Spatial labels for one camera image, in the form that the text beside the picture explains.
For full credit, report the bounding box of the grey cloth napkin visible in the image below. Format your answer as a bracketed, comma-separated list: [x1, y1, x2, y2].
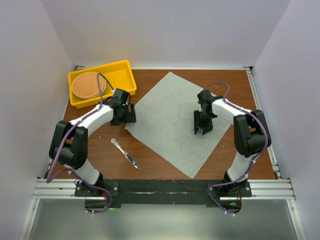
[125, 72, 231, 179]

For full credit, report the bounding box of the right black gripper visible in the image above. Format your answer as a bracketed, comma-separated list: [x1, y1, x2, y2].
[194, 109, 214, 135]

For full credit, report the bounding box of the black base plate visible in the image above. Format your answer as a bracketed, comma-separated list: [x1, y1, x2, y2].
[74, 179, 252, 213]

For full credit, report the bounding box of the yellow plastic bin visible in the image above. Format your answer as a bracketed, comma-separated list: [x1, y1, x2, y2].
[68, 60, 137, 109]

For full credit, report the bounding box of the aluminium frame rail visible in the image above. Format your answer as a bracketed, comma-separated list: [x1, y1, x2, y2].
[19, 179, 307, 240]

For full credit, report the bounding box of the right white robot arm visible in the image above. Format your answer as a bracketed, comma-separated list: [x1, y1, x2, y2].
[193, 89, 271, 197]

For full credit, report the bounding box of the silver table knife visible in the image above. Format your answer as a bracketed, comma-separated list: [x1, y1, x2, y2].
[110, 138, 143, 171]

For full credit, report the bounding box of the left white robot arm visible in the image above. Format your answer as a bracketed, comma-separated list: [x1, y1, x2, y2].
[46, 88, 136, 196]

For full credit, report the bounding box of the round woven coaster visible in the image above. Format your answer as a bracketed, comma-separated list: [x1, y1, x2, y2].
[71, 72, 108, 99]

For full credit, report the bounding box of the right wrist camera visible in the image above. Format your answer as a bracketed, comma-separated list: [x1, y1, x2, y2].
[197, 89, 213, 105]

